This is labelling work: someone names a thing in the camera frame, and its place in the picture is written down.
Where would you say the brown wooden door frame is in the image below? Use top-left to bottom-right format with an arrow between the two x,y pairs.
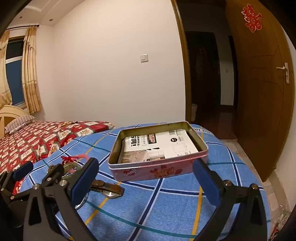
171,0 -> 193,122

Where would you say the dark curtain rod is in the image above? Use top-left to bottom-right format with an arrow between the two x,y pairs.
6,23 -> 40,30

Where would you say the clear plastic bag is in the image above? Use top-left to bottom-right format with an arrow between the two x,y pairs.
272,202 -> 292,237

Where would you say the window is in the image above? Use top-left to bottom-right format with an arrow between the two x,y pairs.
5,38 -> 26,108

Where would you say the printed paper sheet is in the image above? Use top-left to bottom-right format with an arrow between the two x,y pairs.
118,129 -> 199,164

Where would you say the metal door handle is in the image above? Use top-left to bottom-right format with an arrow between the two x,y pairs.
276,62 -> 290,83

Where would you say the red paper door decoration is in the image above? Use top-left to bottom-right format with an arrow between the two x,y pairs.
242,3 -> 263,33

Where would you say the brown strap wristwatch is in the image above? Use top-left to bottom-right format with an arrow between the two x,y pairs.
89,179 -> 125,199

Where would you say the pink ring with red knot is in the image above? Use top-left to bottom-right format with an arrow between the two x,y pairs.
60,153 -> 89,173

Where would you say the pink tin box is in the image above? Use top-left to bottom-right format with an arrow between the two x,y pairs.
108,120 -> 208,181

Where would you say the red printed bedspread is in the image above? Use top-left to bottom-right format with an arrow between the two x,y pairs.
0,120 -> 115,195

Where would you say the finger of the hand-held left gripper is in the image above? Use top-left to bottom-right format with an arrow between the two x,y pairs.
43,163 -> 65,184
0,161 -> 34,197

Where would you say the blue plaid cloth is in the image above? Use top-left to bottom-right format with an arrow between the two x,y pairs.
20,124 -> 271,241

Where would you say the striped pillow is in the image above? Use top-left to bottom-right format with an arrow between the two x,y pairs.
5,115 -> 37,134

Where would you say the cream wooden headboard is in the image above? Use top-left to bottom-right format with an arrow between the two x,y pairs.
0,105 -> 30,139

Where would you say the brown wooden door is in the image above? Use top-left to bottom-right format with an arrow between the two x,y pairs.
225,0 -> 292,182

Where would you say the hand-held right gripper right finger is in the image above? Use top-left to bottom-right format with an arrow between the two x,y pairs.
193,159 -> 270,241

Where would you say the beige patterned curtain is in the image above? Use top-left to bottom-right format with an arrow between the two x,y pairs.
23,26 -> 42,114
0,29 -> 12,107

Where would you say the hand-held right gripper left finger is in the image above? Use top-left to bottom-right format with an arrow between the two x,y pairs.
23,158 -> 100,241

